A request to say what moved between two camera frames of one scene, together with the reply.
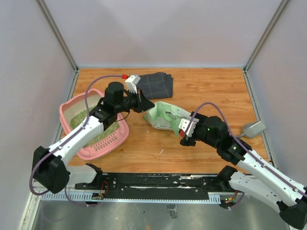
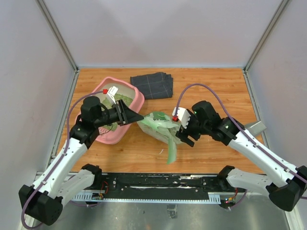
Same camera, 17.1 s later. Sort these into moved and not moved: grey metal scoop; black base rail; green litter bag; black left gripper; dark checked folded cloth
Moved: green litter bag; black left gripper
Not moved: black base rail; dark checked folded cloth; grey metal scoop
